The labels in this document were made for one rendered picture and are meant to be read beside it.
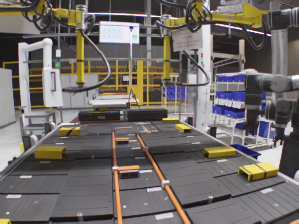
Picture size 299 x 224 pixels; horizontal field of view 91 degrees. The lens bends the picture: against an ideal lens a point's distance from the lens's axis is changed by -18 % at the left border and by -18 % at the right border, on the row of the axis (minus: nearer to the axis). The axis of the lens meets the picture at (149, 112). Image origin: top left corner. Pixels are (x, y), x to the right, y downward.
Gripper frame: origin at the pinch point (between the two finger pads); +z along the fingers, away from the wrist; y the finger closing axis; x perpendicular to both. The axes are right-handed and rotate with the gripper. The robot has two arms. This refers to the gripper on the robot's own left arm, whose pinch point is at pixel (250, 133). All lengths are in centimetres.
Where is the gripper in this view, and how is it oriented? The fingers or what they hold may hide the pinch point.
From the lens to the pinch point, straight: 128.2
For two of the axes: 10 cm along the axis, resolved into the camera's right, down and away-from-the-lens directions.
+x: 2.1, 1.5, -9.7
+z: 0.0, 9.9, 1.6
